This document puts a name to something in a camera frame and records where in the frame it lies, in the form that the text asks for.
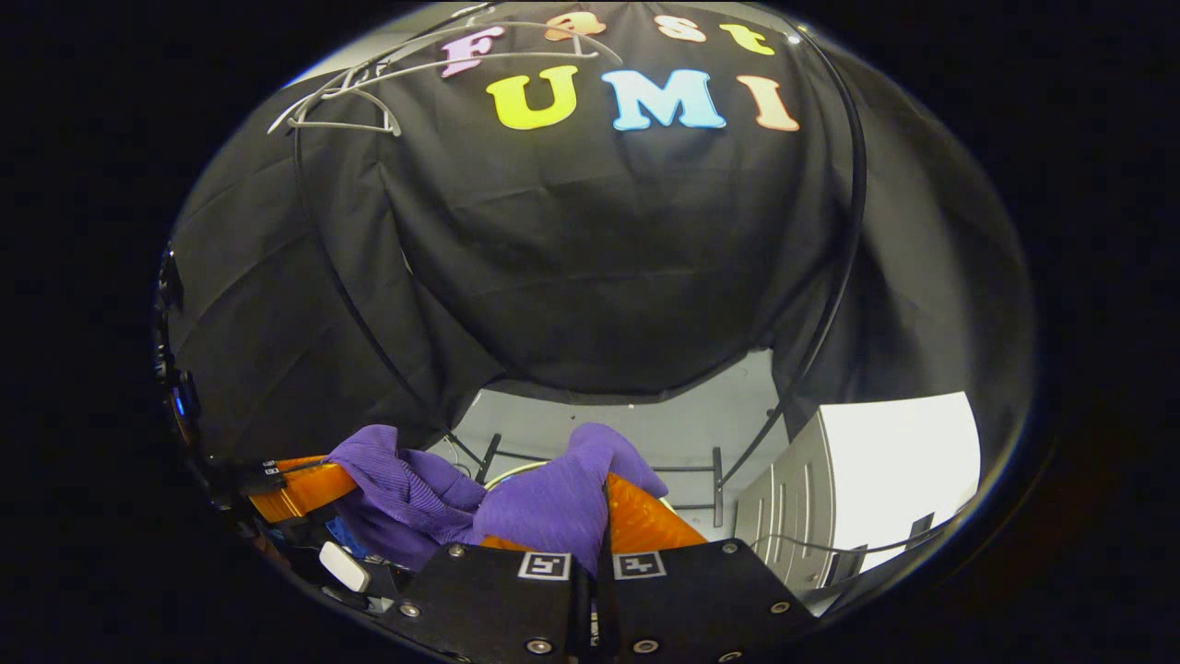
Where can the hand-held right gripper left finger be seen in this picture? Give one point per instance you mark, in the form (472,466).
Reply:
(498,599)

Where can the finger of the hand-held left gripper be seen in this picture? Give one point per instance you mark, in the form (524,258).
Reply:
(295,489)

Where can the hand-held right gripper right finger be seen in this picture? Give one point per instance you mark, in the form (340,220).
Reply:
(605,609)

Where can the purple knit cardigan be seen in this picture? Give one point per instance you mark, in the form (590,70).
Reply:
(553,507)

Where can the white plastic hanger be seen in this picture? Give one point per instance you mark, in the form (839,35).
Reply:
(479,65)
(350,125)

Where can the black metal clothes rack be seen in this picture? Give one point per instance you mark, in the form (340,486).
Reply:
(719,489)

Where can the white cabinet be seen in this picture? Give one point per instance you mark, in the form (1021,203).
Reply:
(885,461)

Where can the black backdrop cloth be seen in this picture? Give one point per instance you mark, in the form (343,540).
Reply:
(599,258)

